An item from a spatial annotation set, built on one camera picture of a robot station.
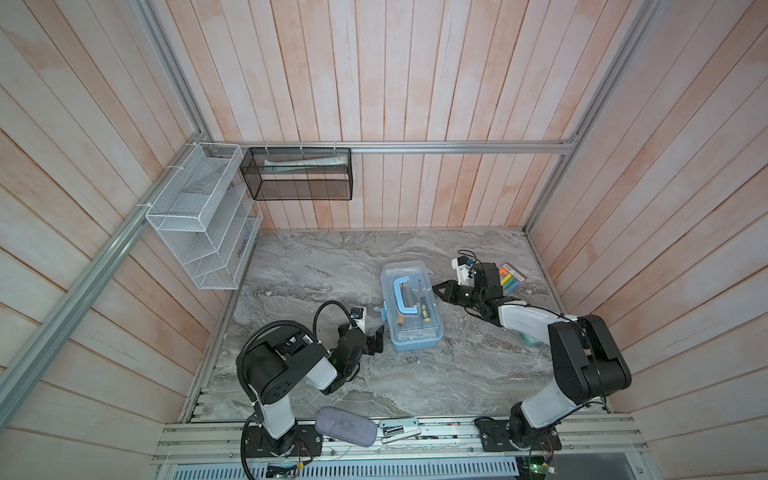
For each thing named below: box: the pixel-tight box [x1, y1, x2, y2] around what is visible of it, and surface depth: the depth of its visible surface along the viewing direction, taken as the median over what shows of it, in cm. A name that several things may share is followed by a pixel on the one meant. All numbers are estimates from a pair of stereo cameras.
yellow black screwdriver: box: [420, 296, 431, 323], surface depth 88 cm
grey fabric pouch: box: [315, 406, 378, 447], surface depth 74 cm
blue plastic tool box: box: [380, 260, 444, 352], surface depth 87 cm
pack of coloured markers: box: [499, 262, 527, 294], surface depth 106 cm
